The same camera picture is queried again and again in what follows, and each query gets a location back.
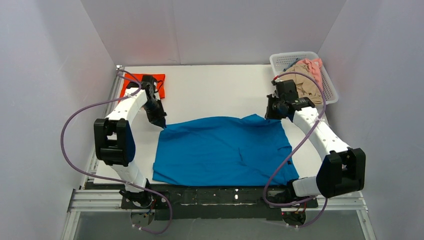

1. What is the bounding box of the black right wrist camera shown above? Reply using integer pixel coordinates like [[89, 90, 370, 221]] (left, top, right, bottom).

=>
[[275, 79, 315, 109]]

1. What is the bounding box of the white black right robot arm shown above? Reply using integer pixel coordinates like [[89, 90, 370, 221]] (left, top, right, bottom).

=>
[[265, 94, 366, 200]]

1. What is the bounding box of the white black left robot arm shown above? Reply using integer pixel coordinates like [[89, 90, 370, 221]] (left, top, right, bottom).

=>
[[93, 87, 167, 208]]

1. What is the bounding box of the pink t shirt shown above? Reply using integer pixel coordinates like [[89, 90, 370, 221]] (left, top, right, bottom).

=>
[[295, 58, 323, 90]]

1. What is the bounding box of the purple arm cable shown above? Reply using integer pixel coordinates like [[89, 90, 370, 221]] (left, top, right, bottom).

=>
[[59, 68, 174, 235], [262, 71, 329, 229]]

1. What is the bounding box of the beige t shirt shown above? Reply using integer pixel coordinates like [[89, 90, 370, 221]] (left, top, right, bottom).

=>
[[279, 63, 323, 105]]

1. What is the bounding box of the folded orange t shirt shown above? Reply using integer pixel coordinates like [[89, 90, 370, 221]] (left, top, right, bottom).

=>
[[119, 73, 166, 100]]

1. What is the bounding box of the white plastic laundry basket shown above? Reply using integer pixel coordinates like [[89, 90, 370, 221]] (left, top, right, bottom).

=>
[[269, 51, 339, 105]]

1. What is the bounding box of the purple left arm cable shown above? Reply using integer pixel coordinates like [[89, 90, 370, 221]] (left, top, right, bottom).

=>
[[59, 68, 174, 235]]

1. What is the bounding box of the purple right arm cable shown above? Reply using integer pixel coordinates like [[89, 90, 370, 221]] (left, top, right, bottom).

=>
[[262, 71, 329, 229]]

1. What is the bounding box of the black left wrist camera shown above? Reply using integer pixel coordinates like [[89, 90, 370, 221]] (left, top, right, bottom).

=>
[[127, 74, 158, 95]]

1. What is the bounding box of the blue t shirt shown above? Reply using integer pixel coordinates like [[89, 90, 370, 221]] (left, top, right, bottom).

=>
[[152, 114, 299, 187]]

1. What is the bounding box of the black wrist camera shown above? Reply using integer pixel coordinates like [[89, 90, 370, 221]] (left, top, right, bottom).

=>
[[275, 79, 315, 109], [127, 74, 158, 95]]

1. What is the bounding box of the aluminium frame rail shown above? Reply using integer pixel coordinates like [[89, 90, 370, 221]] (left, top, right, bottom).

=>
[[61, 189, 376, 240]]

